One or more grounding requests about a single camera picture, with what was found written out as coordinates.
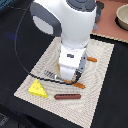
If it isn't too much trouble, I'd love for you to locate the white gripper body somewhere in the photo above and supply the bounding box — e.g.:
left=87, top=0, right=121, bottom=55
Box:
left=59, top=45, right=87, bottom=81

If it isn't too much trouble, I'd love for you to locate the brown sausage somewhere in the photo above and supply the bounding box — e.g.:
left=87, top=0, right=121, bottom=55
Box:
left=54, top=94, right=81, bottom=100

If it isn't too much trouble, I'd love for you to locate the yellow cheese wedge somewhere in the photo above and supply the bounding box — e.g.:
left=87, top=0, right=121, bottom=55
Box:
left=28, top=80, right=47, bottom=98

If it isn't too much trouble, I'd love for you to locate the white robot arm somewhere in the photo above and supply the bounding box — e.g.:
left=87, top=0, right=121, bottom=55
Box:
left=30, top=0, right=97, bottom=81

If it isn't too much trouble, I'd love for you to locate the woven beige placemat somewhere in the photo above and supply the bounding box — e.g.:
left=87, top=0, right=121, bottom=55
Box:
left=14, top=37, right=114, bottom=128

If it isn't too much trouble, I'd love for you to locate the brown wooden tray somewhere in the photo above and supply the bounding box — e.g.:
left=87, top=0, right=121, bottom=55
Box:
left=93, top=0, right=128, bottom=43

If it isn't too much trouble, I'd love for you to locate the cream bowl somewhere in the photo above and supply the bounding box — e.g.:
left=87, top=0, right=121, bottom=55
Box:
left=116, top=4, right=128, bottom=30

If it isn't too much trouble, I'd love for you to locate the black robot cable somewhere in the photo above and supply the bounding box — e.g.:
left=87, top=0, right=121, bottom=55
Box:
left=13, top=6, right=83, bottom=86

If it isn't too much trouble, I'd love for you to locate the wooden handled knife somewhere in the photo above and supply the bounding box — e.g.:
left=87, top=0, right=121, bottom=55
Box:
left=87, top=57, right=97, bottom=62

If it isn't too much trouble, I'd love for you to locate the wooden handled fork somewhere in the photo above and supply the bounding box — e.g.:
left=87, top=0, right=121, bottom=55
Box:
left=44, top=70, right=85, bottom=89

